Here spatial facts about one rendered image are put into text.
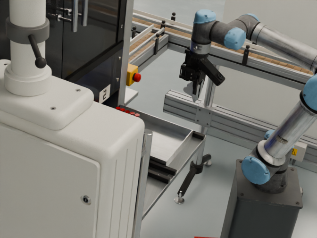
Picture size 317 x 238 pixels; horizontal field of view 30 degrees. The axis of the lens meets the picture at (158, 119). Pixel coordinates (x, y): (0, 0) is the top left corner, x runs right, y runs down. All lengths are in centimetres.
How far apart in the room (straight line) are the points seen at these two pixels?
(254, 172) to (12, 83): 117
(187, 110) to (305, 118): 142
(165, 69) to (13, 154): 363
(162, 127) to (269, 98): 147
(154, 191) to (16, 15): 111
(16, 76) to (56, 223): 33
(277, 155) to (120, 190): 98
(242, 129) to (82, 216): 211
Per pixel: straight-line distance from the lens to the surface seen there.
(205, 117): 334
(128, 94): 269
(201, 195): 356
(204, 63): 219
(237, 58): 309
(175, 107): 339
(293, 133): 208
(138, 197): 146
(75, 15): 189
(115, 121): 125
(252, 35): 217
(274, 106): 385
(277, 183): 238
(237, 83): 386
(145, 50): 298
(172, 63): 495
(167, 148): 236
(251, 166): 219
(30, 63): 124
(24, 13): 119
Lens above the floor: 223
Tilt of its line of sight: 32 degrees down
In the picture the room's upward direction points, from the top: 8 degrees clockwise
